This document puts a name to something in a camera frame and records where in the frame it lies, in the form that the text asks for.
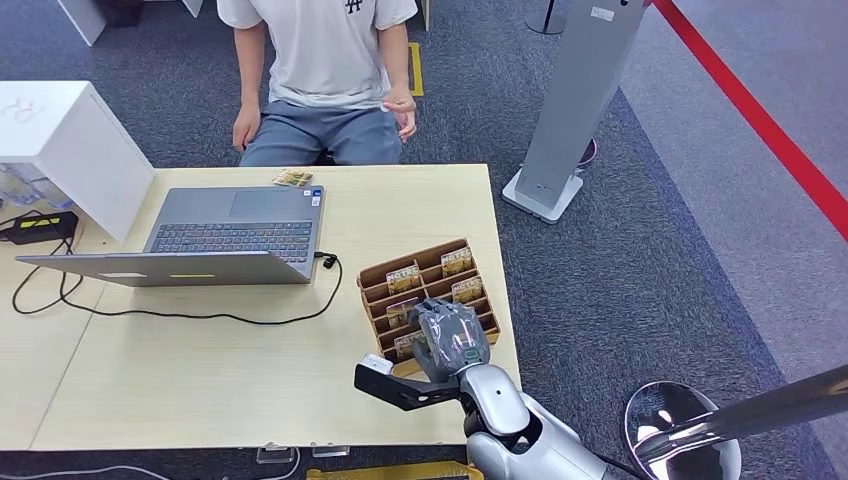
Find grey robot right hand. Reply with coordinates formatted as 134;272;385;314
408;298;492;385

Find yellow hotel key card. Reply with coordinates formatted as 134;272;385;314
272;169;315;188
441;246;474;279
394;329;427;362
386;264;423;297
451;276;485;305
386;298;420;330

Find brown cardboard card holder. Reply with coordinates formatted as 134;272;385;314
357;238;502;379

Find person's left hand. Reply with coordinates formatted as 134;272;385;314
382;86;419;144

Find person's hand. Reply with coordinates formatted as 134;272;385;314
232;104;262;153
382;86;419;144

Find person's right hand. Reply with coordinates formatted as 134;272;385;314
232;104;262;153

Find person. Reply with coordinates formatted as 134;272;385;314
216;0;419;167

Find yellow flat object under table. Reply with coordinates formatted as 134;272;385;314
305;461;486;480

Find grey open laptop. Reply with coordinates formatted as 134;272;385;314
14;185;326;288

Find grey kiosk pillar stand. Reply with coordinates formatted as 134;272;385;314
501;0;647;225

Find grey round stanchion base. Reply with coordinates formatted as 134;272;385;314
525;0;572;35

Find red barrier belt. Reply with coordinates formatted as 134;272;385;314
652;0;848;241

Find white cabinet box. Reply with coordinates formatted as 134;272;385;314
0;80;156;242

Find black power adapter yellow label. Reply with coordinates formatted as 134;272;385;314
0;210;79;246

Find clear plastic water bottles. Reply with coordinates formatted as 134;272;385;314
0;162;74;212

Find white furniture panel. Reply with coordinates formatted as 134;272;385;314
56;0;109;46

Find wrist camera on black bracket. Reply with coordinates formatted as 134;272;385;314
354;353;465;413

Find black laptop power cable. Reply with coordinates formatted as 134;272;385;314
11;235;344;327

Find chrome stanchion post with base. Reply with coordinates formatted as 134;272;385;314
623;364;848;480

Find white floor cable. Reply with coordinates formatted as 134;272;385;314
0;463;175;480

